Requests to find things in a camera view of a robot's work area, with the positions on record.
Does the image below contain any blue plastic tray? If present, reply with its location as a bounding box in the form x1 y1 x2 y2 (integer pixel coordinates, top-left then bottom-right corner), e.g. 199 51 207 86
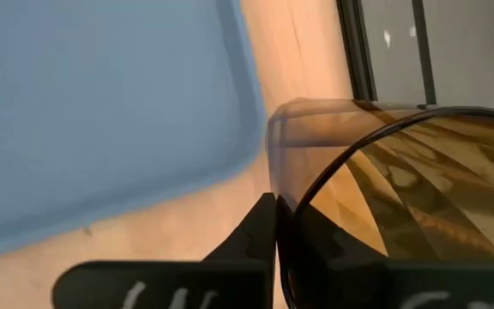
0 0 268 261

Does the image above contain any black frame strut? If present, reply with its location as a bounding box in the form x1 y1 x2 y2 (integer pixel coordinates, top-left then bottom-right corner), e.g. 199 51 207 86
410 0 438 106

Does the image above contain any black table frame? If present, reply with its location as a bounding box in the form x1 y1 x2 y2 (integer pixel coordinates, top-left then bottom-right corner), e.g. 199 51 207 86
335 0 379 104

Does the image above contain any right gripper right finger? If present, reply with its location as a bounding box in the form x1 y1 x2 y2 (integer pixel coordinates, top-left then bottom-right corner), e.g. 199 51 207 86
276 195 494 309

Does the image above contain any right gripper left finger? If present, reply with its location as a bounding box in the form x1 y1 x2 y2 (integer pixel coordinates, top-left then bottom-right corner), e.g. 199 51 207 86
51 192 278 309

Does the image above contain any amber ribbed plastic cup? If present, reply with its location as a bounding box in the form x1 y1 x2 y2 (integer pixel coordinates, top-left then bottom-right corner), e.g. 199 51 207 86
266 97 494 309

